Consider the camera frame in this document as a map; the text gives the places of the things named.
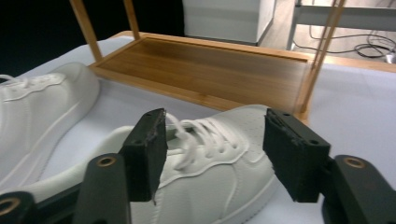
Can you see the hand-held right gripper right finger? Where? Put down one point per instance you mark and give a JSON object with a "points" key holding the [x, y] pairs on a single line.
{"points": [[292, 155]]}

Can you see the white sneaker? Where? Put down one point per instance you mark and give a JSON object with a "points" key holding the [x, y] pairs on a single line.
{"points": [[37, 118], [211, 174]]}

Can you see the white cabinet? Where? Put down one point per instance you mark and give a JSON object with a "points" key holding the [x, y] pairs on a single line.
{"points": [[224, 18]]}

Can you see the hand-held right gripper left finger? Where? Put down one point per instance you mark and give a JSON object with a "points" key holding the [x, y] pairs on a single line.
{"points": [[144, 155]]}

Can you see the wooden shoe rack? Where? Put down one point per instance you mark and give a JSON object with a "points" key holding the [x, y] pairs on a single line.
{"points": [[202, 68]]}

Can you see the grey metal frame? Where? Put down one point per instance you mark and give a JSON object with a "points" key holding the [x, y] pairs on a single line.
{"points": [[345, 18]]}

